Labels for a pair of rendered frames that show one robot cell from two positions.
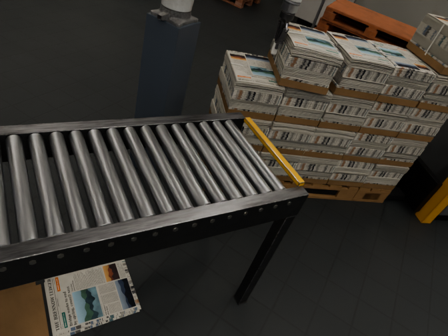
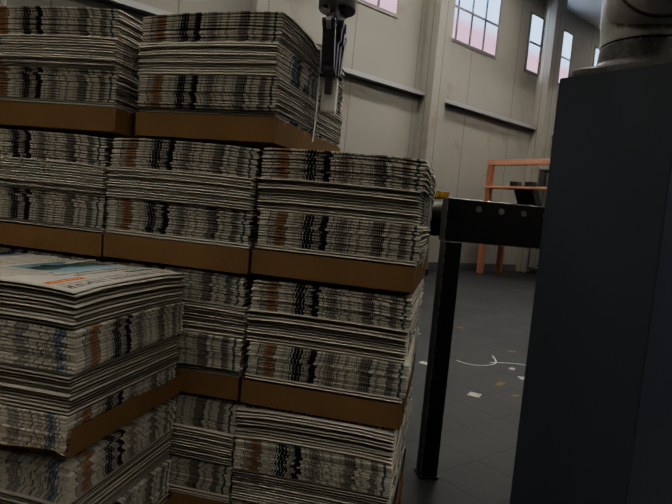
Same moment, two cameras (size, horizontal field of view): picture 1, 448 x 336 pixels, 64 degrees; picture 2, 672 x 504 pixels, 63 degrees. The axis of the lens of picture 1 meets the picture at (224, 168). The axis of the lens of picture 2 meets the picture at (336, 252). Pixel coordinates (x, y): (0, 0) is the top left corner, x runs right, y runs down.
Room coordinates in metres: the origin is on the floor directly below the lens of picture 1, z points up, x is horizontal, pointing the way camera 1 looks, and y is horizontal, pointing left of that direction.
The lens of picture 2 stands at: (2.92, 0.60, 0.72)
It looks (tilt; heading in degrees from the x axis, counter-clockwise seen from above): 4 degrees down; 213
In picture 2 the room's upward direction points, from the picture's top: 5 degrees clockwise
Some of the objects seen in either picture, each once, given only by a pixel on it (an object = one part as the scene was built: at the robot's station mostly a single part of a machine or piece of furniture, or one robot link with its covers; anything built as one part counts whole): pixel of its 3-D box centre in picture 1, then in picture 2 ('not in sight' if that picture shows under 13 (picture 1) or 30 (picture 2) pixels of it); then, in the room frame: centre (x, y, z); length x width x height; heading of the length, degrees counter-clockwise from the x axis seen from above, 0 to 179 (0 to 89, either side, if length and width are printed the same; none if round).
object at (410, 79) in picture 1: (390, 73); not in sight; (2.29, -0.78, 0.95); 0.38 x 0.29 x 0.23; 21
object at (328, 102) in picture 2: not in sight; (328, 95); (2.01, -0.05, 0.96); 0.03 x 0.01 x 0.07; 112
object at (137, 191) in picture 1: (128, 171); not in sight; (0.89, 0.31, 0.77); 0.47 x 0.05 x 0.05; 40
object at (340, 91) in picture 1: (343, 78); (107, 131); (2.18, -0.51, 0.86); 0.38 x 0.29 x 0.04; 22
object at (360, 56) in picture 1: (349, 65); (109, 91); (2.19, -0.51, 0.95); 0.38 x 0.29 x 0.23; 22
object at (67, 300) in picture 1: (93, 293); not in sight; (0.83, 0.38, 0.01); 0.37 x 0.28 x 0.01; 130
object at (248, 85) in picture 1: (295, 133); (149, 337); (2.13, -0.39, 0.42); 1.17 x 0.39 x 0.83; 112
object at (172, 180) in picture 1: (164, 167); not in sight; (0.97, 0.21, 0.77); 0.47 x 0.05 x 0.05; 40
